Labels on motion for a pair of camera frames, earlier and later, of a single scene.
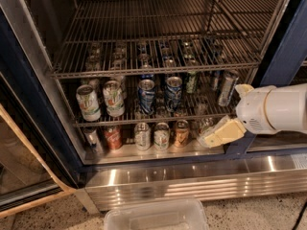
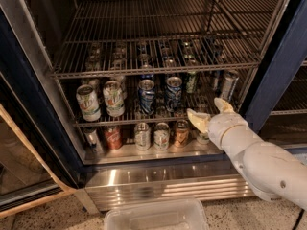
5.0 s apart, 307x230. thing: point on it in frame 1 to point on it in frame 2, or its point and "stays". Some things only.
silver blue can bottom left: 93,141 stays
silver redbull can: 227,86 stays
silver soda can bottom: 142,136 stays
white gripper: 252,109 to 224,126
